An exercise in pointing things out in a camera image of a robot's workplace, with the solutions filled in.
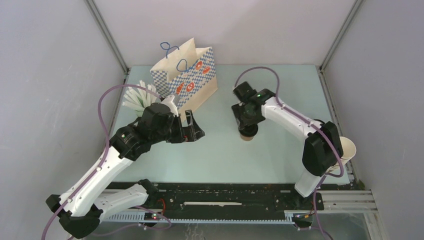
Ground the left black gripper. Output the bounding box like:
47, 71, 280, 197
151, 109, 205, 144

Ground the black cup lid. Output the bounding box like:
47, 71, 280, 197
239, 124, 259, 138

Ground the single brown paper cup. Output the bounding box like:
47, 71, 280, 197
240, 132, 256, 142

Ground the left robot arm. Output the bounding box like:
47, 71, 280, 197
46, 102, 205, 239

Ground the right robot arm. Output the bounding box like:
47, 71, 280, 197
231, 82, 344, 209

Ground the checkered paper takeout bag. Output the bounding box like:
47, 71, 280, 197
150, 38, 218, 119

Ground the green straw holder cup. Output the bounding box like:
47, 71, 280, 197
135, 108, 145, 117

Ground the stack of paper cups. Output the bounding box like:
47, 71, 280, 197
327, 136, 357, 174

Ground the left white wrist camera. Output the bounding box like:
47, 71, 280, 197
161, 94, 180, 116

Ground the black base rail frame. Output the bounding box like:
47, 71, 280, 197
106, 182, 378, 227

